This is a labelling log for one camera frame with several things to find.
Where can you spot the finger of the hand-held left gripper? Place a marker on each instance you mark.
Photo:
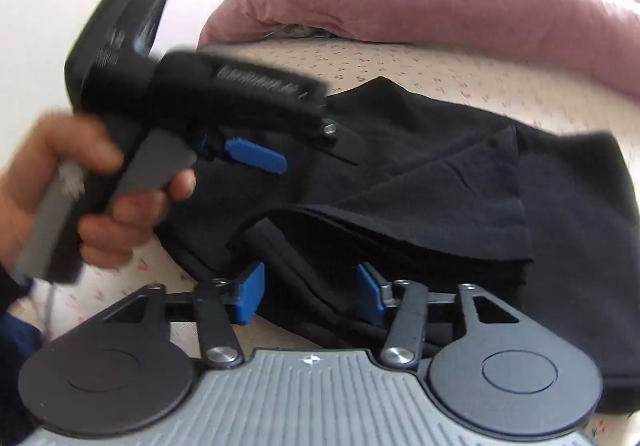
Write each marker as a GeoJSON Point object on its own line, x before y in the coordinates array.
{"type": "Point", "coordinates": [336, 133]}
{"type": "Point", "coordinates": [256, 156]}

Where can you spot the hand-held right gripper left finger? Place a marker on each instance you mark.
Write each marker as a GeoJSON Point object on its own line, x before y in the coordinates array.
{"type": "Point", "coordinates": [251, 292]}

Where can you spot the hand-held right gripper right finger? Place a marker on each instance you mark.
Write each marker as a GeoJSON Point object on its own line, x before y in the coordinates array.
{"type": "Point", "coordinates": [371, 294]}

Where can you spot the black pants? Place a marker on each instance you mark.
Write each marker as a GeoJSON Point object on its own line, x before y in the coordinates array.
{"type": "Point", "coordinates": [425, 186]}

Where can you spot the person's left hand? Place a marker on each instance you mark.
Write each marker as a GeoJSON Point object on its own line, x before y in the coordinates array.
{"type": "Point", "coordinates": [45, 146]}

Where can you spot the cherry print bed sheet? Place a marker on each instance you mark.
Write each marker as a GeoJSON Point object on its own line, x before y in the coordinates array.
{"type": "Point", "coordinates": [425, 71]}

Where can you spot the pink duvet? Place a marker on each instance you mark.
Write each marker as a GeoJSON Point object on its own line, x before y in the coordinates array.
{"type": "Point", "coordinates": [450, 6]}

